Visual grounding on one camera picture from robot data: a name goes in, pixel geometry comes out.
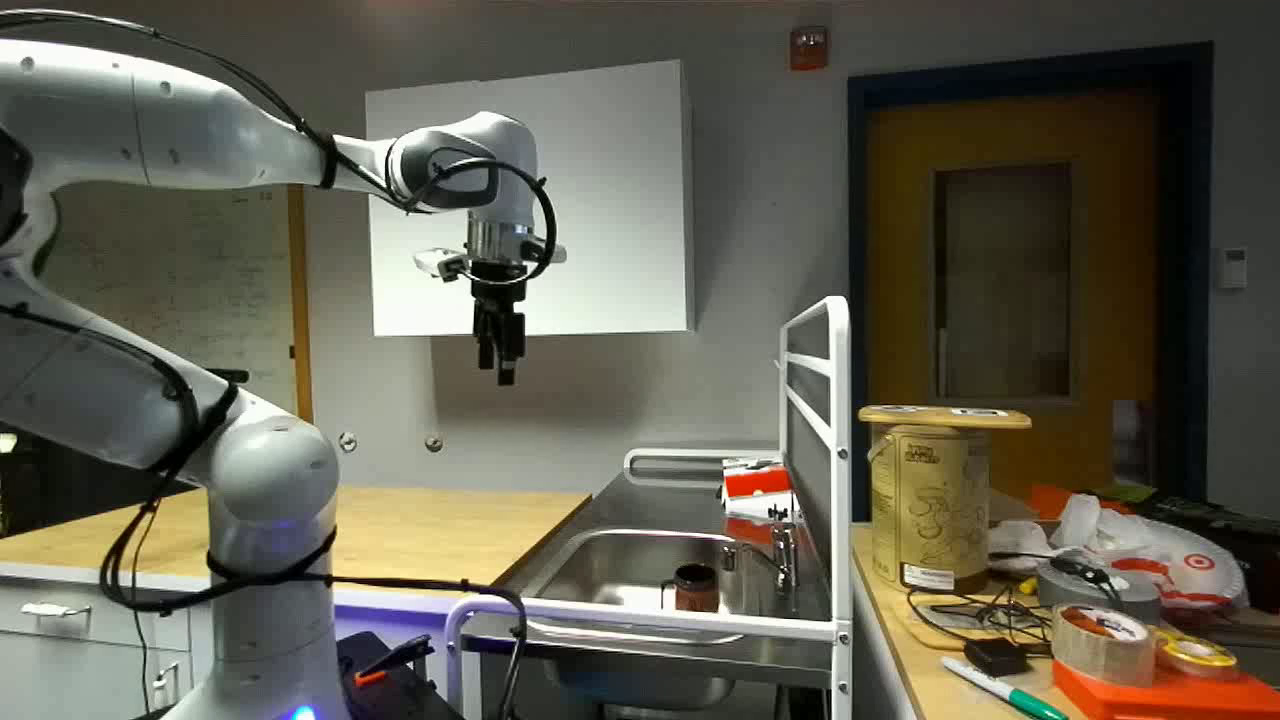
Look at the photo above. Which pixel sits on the black equipment box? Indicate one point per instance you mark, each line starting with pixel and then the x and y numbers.
pixel 52 502

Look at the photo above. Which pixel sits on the stainless steel sink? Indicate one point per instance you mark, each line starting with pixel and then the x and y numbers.
pixel 600 565

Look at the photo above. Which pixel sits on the black and orange bag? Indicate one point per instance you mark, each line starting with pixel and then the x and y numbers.
pixel 392 683

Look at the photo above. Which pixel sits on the red fire alarm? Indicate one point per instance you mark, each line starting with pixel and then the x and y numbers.
pixel 811 51

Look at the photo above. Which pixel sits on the chrome sink faucet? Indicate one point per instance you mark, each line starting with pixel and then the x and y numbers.
pixel 785 553

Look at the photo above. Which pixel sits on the white and red plastic bag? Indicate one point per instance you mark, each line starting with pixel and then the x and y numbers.
pixel 1174 553

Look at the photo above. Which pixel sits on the small black box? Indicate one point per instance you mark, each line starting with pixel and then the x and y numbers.
pixel 996 659

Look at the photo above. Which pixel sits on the white metal rack frame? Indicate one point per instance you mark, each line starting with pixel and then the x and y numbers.
pixel 837 441

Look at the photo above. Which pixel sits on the dark blue door frame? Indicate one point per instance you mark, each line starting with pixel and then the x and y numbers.
pixel 859 265

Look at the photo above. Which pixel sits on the white drawer cabinet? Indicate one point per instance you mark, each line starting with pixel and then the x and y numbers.
pixel 80 667

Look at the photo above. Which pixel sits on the yellow door with window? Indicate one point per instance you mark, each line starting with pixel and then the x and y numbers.
pixel 907 265

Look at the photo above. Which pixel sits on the clear packing tape roll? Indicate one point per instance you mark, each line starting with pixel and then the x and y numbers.
pixel 1103 641

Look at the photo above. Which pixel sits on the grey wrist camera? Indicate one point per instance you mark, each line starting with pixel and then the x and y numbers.
pixel 441 260

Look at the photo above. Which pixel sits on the white wall cabinet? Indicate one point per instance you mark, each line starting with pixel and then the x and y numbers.
pixel 615 202

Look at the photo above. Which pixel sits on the white wall thermostat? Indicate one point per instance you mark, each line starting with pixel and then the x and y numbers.
pixel 1233 269

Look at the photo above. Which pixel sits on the orange flat box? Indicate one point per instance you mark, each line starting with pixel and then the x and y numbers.
pixel 1174 696

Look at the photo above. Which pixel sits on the yellow tape disc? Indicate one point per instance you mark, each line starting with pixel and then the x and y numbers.
pixel 1197 653

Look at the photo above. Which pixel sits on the red and white box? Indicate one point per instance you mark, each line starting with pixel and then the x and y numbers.
pixel 759 502

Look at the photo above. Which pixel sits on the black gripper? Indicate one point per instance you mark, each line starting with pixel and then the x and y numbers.
pixel 500 294

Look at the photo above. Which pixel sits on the whiteboard with wooden frame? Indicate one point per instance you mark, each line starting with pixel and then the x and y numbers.
pixel 172 294

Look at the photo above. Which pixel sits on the green and white marker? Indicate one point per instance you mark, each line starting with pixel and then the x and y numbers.
pixel 1012 695

